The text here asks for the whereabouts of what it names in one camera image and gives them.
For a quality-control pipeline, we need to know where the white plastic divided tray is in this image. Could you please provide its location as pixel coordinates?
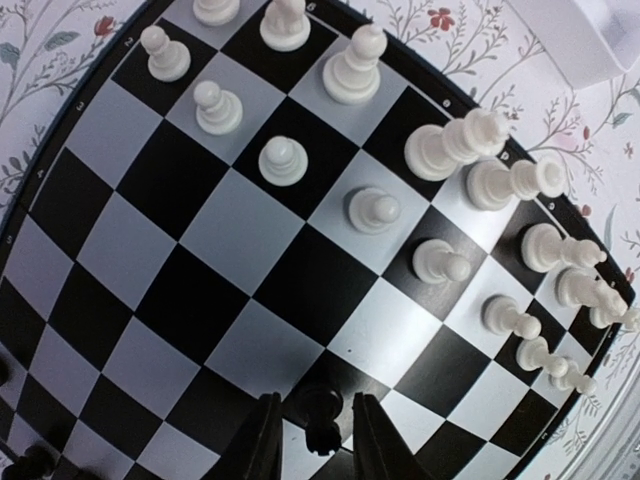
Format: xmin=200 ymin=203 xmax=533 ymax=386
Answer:
xmin=509 ymin=0 xmax=639 ymax=89

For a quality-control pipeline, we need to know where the black and grey chessboard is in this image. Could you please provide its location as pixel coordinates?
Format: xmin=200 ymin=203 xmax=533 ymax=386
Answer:
xmin=1 ymin=1 xmax=623 ymax=479

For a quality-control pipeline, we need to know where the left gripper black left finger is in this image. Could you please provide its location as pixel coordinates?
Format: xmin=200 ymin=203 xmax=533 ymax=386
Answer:
xmin=240 ymin=393 xmax=283 ymax=479

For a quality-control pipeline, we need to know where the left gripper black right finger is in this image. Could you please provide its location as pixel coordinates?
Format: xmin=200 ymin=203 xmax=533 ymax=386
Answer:
xmin=353 ymin=392 xmax=433 ymax=480

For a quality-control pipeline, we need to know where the black pawn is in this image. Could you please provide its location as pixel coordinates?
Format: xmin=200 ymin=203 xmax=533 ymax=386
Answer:
xmin=295 ymin=383 xmax=343 ymax=456

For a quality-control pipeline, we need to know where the floral patterned table mat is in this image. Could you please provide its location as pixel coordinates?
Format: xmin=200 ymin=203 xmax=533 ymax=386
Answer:
xmin=1 ymin=1 xmax=639 ymax=479

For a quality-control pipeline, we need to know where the white chess pieces row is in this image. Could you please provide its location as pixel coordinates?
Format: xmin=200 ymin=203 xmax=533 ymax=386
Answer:
xmin=114 ymin=1 xmax=609 ymax=416

